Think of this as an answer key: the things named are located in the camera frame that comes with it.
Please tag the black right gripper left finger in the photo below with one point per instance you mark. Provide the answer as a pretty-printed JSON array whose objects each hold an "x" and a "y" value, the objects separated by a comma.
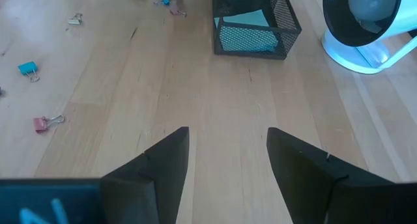
[{"x": 146, "y": 185}]

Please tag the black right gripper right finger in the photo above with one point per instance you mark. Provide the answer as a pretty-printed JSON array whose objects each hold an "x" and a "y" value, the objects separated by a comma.
[{"x": 309, "y": 185}]

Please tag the teal sticky note pad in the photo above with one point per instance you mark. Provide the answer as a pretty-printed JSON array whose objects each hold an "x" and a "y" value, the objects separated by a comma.
[{"x": 251, "y": 19}]

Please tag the white binder clip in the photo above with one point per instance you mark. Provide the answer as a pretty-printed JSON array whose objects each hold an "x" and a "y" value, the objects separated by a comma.
[{"x": 75, "y": 20}]

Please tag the black mesh desk organizer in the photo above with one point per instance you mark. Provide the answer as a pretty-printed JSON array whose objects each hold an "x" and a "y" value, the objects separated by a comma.
[{"x": 288, "y": 25}]

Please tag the pink striped binder clip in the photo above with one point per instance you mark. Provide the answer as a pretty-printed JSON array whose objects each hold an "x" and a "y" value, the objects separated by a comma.
[{"x": 40, "y": 124}]

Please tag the teal binder clip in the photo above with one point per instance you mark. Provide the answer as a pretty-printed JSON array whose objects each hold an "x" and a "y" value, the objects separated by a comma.
[{"x": 27, "y": 67}]

